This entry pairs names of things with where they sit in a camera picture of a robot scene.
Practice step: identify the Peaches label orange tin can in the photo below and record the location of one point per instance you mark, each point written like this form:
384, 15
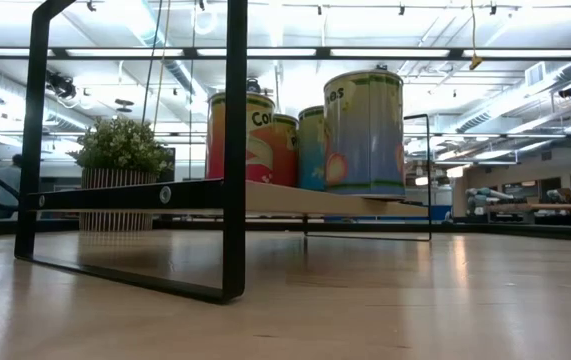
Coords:
285, 155

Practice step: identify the Tomatoes label tin can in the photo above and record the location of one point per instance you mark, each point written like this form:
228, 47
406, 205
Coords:
365, 140

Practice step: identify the dark round ceiling fixture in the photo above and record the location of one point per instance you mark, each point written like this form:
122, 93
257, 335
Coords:
253, 85

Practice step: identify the black ceiling light track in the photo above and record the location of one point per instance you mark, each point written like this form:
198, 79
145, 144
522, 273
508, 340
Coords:
465, 6

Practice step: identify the person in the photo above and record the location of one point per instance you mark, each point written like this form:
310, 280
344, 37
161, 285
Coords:
7, 185

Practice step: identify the black overhead camera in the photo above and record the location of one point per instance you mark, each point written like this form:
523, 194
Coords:
381, 67

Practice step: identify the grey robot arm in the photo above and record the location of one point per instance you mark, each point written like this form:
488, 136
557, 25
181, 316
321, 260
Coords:
485, 197

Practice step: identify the green plant in ribbed pot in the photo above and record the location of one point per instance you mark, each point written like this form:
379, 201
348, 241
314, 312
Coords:
115, 145

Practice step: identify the Berries label blue tin can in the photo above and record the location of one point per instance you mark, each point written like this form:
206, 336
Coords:
311, 150

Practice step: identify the black rig light bar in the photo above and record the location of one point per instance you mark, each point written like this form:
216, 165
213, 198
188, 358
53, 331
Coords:
440, 52

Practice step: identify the black ceiling camera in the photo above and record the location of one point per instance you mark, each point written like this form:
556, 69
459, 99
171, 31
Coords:
570, 91
60, 86

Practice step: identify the round ceiling diffuser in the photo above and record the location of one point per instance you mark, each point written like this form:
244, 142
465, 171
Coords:
124, 102

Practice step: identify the black table edge rail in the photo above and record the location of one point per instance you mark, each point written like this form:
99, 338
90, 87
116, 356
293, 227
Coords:
515, 231

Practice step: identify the white duct vent grille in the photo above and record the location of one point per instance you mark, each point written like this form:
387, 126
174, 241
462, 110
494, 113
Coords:
535, 74

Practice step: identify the Corn label tin can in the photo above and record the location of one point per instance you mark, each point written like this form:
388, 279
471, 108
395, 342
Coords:
262, 150

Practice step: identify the wooden shelf with black frame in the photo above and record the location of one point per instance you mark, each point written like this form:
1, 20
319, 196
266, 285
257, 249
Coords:
235, 150

